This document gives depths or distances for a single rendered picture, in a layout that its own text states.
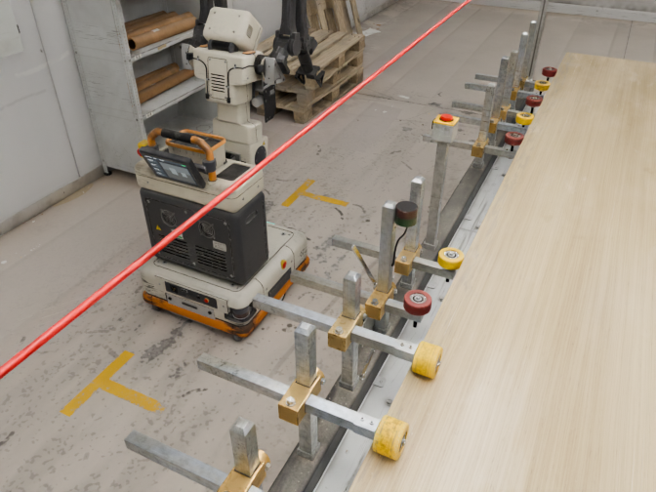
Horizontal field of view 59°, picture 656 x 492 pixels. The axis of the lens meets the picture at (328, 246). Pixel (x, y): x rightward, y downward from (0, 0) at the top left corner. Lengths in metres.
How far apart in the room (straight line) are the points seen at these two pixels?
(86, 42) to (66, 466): 2.54
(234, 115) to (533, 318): 1.64
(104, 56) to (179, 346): 1.94
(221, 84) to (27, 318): 1.56
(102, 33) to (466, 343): 3.02
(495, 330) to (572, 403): 0.28
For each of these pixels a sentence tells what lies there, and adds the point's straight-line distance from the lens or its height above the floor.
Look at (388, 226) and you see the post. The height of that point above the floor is 1.11.
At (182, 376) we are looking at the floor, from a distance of 2.75.
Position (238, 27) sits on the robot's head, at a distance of 2.62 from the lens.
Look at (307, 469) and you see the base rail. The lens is 1.54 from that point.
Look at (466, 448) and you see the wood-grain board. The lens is 1.36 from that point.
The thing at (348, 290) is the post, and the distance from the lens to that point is 1.45.
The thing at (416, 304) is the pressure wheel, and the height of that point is 0.91.
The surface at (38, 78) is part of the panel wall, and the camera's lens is 4.02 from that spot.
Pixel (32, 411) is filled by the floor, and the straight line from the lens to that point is 2.83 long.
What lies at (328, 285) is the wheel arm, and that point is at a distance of 1.78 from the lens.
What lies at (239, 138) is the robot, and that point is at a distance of 2.77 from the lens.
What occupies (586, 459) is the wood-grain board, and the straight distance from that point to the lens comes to 1.43.
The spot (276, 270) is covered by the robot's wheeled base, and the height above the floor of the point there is 0.25.
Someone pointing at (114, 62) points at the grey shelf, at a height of 0.86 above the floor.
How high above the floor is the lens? 1.99
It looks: 35 degrees down
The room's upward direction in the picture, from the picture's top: straight up
